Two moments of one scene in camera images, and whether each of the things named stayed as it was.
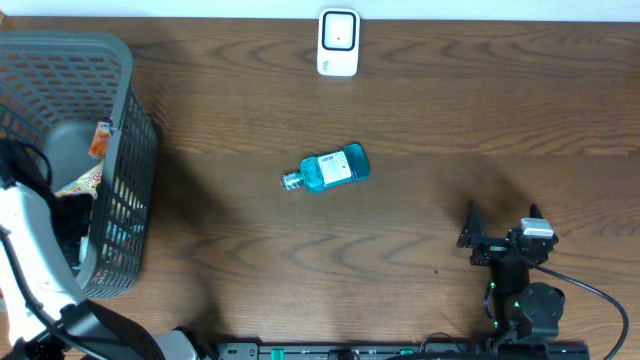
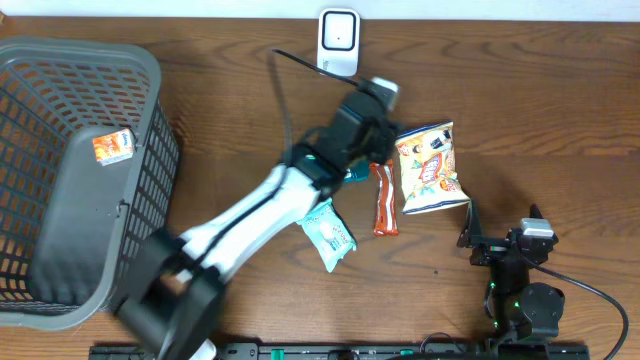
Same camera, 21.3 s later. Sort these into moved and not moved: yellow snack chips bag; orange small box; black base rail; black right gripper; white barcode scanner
Moved: orange small box; yellow snack chips bag
Not moved: white barcode scanner; black base rail; black right gripper
